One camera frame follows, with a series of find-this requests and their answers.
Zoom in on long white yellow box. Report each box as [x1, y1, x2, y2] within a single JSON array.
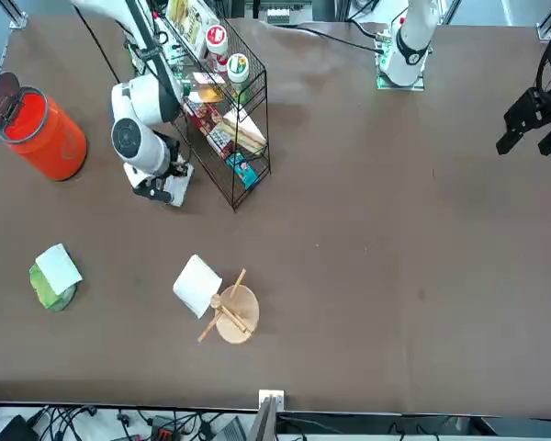
[[164, 0, 222, 60]]

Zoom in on orange snack box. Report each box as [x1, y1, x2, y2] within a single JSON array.
[[190, 71, 227, 105]]

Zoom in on black cable on table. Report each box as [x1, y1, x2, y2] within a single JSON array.
[[265, 22, 387, 54]]

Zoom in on black power strip red switches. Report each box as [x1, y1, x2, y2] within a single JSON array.
[[149, 413, 178, 441]]

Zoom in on wrapped triangle sandwich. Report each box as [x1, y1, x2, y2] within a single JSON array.
[[221, 107, 268, 156]]

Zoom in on black wire shelf rack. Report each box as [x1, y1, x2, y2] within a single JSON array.
[[162, 0, 272, 213]]

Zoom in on black box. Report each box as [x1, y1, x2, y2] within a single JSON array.
[[0, 414, 40, 441]]

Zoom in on red patterned snack box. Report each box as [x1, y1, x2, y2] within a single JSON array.
[[183, 99, 236, 161]]

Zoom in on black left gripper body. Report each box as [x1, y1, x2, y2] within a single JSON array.
[[503, 86, 551, 133]]

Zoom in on green-lid white jar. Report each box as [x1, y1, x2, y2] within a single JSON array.
[[226, 52, 252, 96]]

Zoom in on white paper towel roll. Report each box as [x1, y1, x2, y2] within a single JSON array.
[[172, 254, 224, 321]]

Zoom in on wooden roll holder stand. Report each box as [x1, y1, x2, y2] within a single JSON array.
[[197, 268, 261, 345]]

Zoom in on red-lid white jar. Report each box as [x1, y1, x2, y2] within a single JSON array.
[[205, 25, 231, 74]]

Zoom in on grey power strip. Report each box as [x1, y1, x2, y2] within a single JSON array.
[[264, 5, 291, 24]]

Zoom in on orange bin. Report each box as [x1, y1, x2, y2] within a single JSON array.
[[0, 72, 88, 182]]

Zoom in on teal snack box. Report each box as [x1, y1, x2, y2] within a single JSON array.
[[223, 152, 259, 189]]

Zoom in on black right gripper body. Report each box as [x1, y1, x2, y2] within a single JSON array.
[[154, 133, 188, 178]]

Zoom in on aluminium profile post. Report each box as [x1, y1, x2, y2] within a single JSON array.
[[247, 389, 286, 441]]

